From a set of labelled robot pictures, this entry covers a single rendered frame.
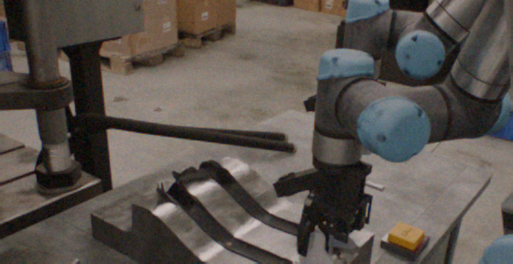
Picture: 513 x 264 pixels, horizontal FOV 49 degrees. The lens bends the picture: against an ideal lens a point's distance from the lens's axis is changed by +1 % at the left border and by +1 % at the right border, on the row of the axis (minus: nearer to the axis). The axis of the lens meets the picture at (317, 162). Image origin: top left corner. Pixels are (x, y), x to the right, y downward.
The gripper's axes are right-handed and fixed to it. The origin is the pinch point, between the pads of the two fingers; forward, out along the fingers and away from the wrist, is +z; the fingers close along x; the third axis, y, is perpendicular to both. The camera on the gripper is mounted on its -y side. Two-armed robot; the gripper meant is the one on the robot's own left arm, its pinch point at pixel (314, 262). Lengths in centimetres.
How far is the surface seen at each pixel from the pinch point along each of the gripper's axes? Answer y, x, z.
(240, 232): -18.6, 3.6, 3.9
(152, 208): -30.8, -6.2, -1.2
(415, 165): -10, 70, 12
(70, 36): -85, 19, -18
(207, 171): -31.6, 8.9, -2.4
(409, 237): 5.3, 29.9, 8.7
